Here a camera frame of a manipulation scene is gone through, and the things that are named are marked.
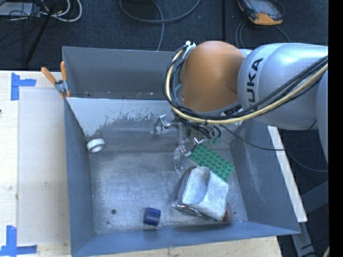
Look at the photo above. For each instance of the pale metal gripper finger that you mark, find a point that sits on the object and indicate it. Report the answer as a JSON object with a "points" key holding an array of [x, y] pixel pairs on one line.
{"points": [[160, 126], [180, 157]]}

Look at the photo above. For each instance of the green patterned flat packet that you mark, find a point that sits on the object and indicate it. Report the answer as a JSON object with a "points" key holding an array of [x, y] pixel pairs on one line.
{"points": [[214, 161]]}

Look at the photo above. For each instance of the pale grey folded cloth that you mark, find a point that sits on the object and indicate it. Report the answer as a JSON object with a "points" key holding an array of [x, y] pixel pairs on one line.
{"points": [[206, 194]]}

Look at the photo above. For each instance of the shiny foil packet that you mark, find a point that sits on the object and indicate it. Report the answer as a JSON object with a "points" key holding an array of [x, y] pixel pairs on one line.
{"points": [[185, 209]]}

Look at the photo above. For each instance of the grey metal bin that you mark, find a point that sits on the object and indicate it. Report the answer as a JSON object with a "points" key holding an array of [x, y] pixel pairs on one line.
{"points": [[128, 181]]}

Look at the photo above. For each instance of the dark blue cylinder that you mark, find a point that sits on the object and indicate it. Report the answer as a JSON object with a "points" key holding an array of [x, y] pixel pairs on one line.
{"points": [[152, 216]]}

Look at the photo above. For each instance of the white tape roll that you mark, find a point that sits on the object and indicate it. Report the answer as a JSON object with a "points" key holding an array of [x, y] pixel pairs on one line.
{"points": [[95, 145]]}

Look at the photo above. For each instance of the pale wood board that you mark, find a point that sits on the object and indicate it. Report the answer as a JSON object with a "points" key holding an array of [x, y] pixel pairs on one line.
{"points": [[40, 157]]}

